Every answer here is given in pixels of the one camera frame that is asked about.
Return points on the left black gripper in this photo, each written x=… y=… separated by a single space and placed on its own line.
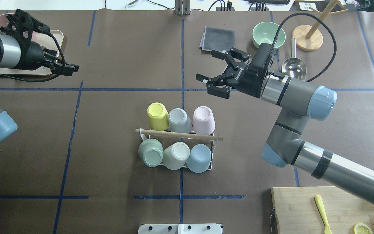
x=33 y=57

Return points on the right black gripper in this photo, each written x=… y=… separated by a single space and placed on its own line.
x=247 y=80

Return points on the pink cup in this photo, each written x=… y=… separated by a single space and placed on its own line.
x=203 y=121

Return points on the green cup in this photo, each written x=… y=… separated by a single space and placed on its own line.
x=151 y=152

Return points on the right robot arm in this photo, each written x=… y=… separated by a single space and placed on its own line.
x=328 y=134

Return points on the grey cup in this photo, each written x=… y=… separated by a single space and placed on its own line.
x=179 y=121

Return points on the yellow cup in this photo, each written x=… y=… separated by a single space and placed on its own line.
x=157 y=115

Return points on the light blue cup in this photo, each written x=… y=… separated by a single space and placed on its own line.
x=199 y=159

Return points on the white cup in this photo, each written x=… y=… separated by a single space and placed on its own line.
x=176 y=155

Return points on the grey folded cloth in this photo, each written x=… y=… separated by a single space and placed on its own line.
x=217 y=39

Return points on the green bowl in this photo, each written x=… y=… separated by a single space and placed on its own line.
x=264 y=32

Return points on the metal scoop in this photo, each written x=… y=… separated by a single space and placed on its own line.
x=294 y=67

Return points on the wooden mug tree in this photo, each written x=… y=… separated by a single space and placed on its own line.
x=309 y=38

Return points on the yellow plastic knife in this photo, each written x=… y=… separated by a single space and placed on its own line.
x=322 y=212

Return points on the lemon slice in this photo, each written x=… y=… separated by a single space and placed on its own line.
x=361 y=228

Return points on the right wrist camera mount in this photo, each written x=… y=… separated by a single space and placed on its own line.
x=258 y=69

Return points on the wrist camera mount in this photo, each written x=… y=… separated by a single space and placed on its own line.
x=21 y=26
x=258 y=69

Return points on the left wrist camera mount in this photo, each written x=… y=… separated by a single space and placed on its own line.
x=21 y=26

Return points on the white wire cup holder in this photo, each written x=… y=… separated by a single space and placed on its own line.
x=167 y=138

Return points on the aluminium frame post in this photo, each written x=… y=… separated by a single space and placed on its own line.
x=182 y=7

